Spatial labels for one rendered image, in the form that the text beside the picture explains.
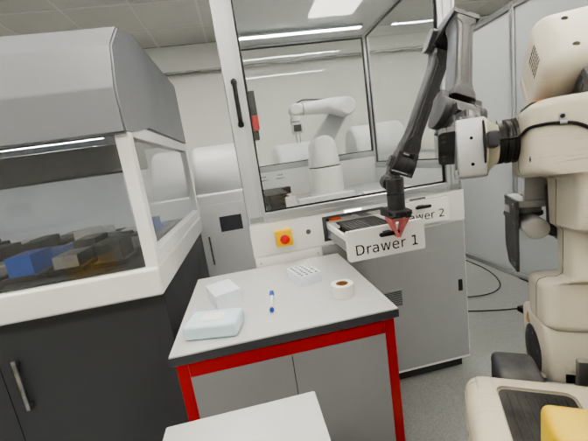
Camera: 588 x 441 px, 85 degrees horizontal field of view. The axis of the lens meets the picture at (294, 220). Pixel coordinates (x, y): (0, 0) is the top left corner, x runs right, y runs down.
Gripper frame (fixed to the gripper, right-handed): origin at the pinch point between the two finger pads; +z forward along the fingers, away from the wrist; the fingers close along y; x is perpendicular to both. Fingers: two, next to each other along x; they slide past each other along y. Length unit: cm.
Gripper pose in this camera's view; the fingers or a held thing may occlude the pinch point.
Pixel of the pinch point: (397, 234)
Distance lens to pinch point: 116.9
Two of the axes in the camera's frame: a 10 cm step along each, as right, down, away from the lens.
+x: -9.8, 1.6, -1.2
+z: 1.3, 9.6, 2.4
